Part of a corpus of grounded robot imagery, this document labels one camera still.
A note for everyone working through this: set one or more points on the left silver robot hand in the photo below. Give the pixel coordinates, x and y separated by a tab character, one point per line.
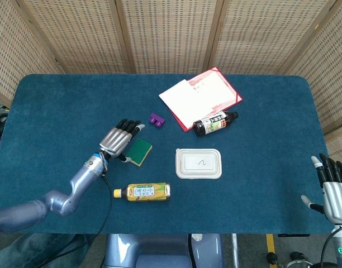
115	141

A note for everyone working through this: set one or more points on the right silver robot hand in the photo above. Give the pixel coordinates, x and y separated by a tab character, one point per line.
337	201

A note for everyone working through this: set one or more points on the green and yellow sponge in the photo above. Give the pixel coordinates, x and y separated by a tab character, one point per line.
141	149

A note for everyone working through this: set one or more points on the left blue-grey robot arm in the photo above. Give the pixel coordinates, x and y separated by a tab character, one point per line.
78	181

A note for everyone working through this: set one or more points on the white food container lid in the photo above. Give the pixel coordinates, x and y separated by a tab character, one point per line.
199	163

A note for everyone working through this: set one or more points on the purple toy building block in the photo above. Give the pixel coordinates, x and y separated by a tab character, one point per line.
157	120

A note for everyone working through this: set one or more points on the yellow corn tea bottle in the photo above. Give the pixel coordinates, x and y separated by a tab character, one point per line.
144	192

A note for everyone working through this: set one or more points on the blue table cloth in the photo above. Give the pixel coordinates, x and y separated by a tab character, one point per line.
62	111

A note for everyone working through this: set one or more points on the black caster wheel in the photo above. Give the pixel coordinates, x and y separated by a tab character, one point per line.
297	256
272	258

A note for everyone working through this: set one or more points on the white paper sheet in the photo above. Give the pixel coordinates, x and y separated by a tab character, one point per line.
185	100

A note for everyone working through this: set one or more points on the dark sauce bottle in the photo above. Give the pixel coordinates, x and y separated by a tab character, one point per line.
213	125

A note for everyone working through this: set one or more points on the red document folder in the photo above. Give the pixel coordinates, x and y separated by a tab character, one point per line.
204	79

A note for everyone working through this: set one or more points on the silver metal table leg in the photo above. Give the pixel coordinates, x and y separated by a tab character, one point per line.
235	251

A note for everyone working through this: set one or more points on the woven folding screen panel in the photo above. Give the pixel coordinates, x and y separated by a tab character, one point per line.
76	33
327	69
171	33
271	33
17	50

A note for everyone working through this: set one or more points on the blue-grey robot torso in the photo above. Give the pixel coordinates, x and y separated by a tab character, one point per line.
159	248

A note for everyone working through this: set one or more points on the blue denim fabric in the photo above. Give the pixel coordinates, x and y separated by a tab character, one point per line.
25	251

